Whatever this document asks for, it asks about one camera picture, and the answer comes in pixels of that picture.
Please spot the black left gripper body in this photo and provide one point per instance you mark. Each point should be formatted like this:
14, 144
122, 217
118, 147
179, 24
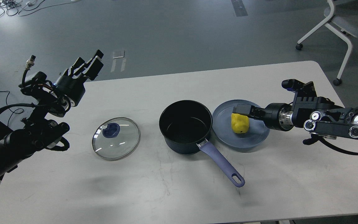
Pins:
73, 87

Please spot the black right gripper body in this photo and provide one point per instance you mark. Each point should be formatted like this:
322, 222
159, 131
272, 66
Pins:
277, 116

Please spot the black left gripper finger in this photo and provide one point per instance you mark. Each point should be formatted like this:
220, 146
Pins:
80, 64
92, 71

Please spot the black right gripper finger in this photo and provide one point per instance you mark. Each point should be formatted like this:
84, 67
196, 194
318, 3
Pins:
250, 111

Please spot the yellow potato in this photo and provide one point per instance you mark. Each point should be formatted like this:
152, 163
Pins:
240, 124

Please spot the glass pot lid purple knob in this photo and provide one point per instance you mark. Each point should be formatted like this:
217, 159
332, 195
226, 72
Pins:
116, 138

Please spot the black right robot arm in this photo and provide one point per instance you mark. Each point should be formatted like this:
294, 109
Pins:
321, 117

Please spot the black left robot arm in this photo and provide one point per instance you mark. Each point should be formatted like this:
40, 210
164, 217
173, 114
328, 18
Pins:
55, 98

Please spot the blue round plate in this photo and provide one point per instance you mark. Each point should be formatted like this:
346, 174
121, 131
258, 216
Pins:
241, 142

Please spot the white floor tape marks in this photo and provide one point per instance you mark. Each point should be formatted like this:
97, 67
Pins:
118, 61

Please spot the grey floor tape strip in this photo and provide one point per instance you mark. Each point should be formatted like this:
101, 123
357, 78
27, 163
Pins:
239, 8

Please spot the white office chair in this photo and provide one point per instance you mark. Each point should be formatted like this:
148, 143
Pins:
342, 20

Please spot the dark blue saucepan purple handle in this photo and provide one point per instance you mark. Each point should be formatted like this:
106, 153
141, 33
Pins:
186, 126

